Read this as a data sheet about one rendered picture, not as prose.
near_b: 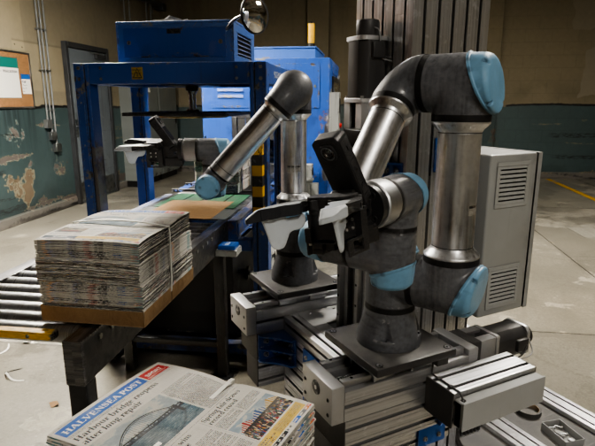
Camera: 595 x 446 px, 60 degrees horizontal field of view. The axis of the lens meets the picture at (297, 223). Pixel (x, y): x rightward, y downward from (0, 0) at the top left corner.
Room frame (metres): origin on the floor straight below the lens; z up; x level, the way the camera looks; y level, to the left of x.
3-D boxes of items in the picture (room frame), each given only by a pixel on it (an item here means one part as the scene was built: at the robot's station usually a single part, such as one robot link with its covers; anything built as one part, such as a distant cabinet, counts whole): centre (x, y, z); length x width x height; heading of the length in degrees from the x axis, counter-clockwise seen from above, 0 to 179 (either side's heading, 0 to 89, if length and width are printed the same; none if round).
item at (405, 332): (1.13, -0.22, 0.87); 0.15 x 0.15 x 0.10
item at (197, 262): (1.82, 0.46, 0.74); 1.34 x 0.05 x 0.12; 172
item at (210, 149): (1.70, 0.28, 1.21); 0.11 x 0.08 x 0.09; 91
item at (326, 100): (5.54, 0.15, 1.04); 1.51 x 1.30 x 2.07; 172
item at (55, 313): (1.32, 0.52, 0.83); 0.29 x 0.16 x 0.04; 82
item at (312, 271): (1.57, 0.01, 0.87); 0.15 x 0.15 x 0.10
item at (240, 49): (2.86, 0.57, 1.65); 0.60 x 0.45 x 0.20; 82
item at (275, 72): (2.86, 0.57, 1.50); 0.94 x 0.68 x 0.10; 82
